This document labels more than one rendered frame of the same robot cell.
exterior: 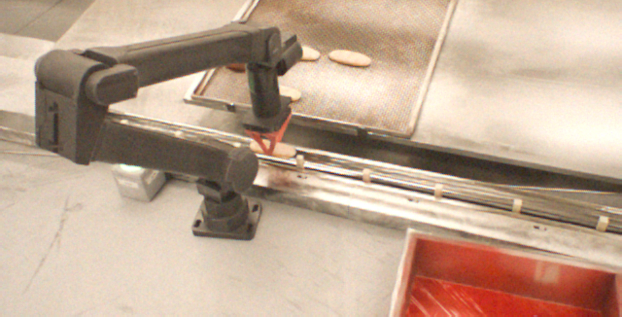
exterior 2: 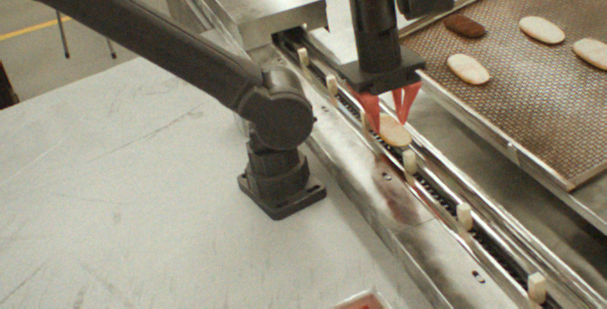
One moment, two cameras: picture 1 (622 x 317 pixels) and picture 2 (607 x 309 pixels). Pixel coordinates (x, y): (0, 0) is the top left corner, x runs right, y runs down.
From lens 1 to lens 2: 0.67 m
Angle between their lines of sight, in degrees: 43
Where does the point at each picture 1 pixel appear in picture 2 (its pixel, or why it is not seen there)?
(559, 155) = not seen: outside the picture
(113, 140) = not seen: outside the picture
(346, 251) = (346, 294)
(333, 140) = (501, 163)
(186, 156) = (182, 55)
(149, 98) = not seen: hidden behind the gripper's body
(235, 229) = (268, 199)
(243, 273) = (227, 248)
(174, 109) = not seen: hidden behind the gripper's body
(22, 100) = (239, 0)
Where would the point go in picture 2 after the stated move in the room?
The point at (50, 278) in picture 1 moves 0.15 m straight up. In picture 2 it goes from (112, 161) to (82, 80)
